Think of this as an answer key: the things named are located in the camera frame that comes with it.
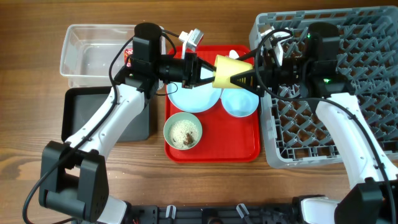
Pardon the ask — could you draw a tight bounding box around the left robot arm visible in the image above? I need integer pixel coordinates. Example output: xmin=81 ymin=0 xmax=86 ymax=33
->
xmin=31 ymin=22 xmax=215 ymax=223

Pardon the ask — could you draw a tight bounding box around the light blue plate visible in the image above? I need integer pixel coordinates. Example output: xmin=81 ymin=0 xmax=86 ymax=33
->
xmin=167 ymin=82 xmax=222 ymax=113

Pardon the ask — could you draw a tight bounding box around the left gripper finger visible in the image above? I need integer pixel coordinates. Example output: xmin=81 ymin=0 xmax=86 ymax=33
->
xmin=194 ymin=77 xmax=215 ymax=87
xmin=198 ymin=58 xmax=216 ymax=71

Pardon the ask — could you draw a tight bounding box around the clear plastic bin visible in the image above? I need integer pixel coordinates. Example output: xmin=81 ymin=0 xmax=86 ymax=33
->
xmin=59 ymin=24 xmax=166 ymax=88

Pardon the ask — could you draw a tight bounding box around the grey dishwasher rack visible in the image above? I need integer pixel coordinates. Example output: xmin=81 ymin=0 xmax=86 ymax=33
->
xmin=248 ymin=5 xmax=398 ymax=169

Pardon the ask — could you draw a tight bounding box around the green bowl with rice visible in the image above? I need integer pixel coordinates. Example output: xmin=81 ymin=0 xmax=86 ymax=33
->
xmin=164 ymin=112 xmax=203 ymax=151

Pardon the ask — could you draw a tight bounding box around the red snack wrapper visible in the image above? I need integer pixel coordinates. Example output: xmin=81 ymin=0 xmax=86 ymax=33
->
xmin=124 ymin=48 xmax=133 ymax=67

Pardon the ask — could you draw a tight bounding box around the red serving tray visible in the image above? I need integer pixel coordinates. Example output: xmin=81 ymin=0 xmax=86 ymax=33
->
xmin=164 ymin=45 xmax=261 ymax=163

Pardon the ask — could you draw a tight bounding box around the yellow plastic cup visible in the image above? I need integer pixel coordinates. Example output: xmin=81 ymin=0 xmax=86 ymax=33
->
xmin=212 ymin=55 xmax=253 ymax=89

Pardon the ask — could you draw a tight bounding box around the black cable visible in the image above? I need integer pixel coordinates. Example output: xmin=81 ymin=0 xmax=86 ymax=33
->
xmin=254 ymin=28 xmax=397 ymax=224
xmin=22 ymin=29 xmax=184 ymax=224

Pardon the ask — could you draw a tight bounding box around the white plastic spoon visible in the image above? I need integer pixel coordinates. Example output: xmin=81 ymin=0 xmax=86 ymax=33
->
xmin=228 ymin=50 xmax=239 ymax=59

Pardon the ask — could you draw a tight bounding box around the left black cable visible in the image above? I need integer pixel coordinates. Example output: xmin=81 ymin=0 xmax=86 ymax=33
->
xmin=22 ymin=29 xmax=184 ymax=224

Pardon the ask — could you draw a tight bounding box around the light blue bowl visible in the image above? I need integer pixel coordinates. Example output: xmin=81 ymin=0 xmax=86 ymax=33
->
xmin=221 ymin=88 xmax=259 ymax=118

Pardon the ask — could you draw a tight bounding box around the right black cable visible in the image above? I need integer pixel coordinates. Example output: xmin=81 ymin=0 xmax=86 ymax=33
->
xmin=254 ymin=28 xmax=397 ymax=224

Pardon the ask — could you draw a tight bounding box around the black plastic tray bin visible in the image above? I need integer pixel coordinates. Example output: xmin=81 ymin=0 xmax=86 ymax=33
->
xmin=61 ymin=86 xmax=150 ymax=142

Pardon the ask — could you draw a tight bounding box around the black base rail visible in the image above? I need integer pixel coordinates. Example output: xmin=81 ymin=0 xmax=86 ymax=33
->
xmin=122 ymin=203 xmax=303 ymax=224

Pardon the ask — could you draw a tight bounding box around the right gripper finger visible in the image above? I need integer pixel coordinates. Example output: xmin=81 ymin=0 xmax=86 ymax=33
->
xmin=238 ymin=51 xmax=256 ymax=61
xmin=229 ymin=69 xmax=257 ymax=92

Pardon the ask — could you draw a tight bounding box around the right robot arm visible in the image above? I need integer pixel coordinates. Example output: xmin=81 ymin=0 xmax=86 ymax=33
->
xmin=230 ymin=22 xmax=397 ymax=223

